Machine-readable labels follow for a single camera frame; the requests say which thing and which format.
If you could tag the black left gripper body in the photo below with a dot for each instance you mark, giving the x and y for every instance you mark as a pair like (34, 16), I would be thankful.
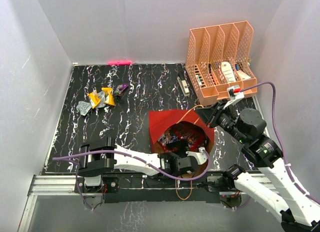
(181, 146)

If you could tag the purple M&M's packet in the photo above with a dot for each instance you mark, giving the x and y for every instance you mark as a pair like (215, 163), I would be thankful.
(120, 89)

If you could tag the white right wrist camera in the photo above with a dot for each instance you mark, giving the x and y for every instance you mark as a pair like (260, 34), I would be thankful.
(235, 95)

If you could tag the beige black stapler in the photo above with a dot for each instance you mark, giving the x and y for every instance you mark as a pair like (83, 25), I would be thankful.
(183, 84)

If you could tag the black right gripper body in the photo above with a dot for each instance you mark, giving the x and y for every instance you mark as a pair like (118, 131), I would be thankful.
(226, 120)

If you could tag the green white tube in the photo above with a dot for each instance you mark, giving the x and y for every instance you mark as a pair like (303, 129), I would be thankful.
(199, 79)

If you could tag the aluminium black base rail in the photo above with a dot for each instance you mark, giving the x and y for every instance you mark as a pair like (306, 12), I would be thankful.
(141, 204)

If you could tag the yellow snack packet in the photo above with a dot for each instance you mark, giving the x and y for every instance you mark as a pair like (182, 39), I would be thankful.
(109, 99)
(94, 99)

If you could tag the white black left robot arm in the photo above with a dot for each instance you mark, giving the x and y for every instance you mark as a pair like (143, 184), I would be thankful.
(94, 166)

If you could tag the red snack packet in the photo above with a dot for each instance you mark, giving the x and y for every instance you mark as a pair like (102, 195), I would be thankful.
(194, 135)

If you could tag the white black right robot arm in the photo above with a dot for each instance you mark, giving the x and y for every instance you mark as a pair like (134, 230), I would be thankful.
(295, 211)

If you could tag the red brown paper bag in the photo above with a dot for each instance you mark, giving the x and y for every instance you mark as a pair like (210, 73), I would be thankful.
(159, 121)

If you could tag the peach plastic file organizer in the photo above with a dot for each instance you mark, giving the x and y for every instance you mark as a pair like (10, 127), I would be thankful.
(207, 48)

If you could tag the silver snack wrapper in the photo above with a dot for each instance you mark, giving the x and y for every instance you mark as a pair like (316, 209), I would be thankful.
(101, 96)
(83, 108)

